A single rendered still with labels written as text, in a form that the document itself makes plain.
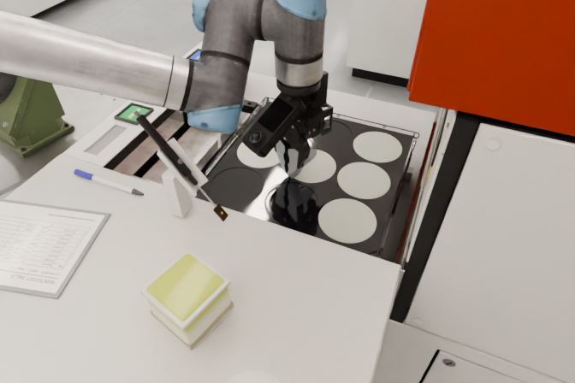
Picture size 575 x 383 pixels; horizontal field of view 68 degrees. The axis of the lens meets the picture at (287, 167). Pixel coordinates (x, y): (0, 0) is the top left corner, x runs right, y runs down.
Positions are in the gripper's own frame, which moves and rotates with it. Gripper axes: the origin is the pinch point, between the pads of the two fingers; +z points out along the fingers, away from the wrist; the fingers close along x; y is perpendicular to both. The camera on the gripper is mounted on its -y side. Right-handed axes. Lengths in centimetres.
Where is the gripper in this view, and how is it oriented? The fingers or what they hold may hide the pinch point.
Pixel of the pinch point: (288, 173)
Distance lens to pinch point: 80.0
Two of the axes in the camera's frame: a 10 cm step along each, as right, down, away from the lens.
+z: 0.0, 7.4, 6.8
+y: 7.5, -4.5, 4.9
